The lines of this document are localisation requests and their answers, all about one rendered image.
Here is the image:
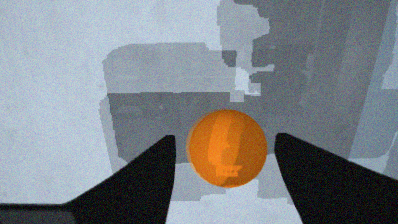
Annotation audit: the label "clear low corner walls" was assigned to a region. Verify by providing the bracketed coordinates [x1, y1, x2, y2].
[349, 0, 398, 180]

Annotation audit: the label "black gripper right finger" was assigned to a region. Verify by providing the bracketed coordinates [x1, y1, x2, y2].
[274, 133, 398, 224]

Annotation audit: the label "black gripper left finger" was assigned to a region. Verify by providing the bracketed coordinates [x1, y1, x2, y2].
[0, 135, 176, 224]

